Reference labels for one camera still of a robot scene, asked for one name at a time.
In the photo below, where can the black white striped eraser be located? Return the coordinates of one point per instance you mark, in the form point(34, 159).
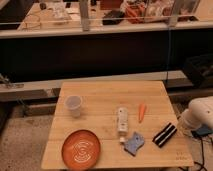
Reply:
point(162, 137)

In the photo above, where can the white tube bottle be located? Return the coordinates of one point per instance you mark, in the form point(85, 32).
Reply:
point(122, 120)

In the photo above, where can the clear plastic cup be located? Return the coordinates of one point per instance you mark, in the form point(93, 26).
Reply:
point(73, 104)

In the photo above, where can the orange carrot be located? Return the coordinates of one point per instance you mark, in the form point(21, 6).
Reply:
point(142, 110)

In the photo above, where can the orange plate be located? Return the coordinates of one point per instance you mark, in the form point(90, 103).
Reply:
point(81, 150)

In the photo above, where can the black box at right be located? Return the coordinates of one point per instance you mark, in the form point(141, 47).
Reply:
point(199, 70)

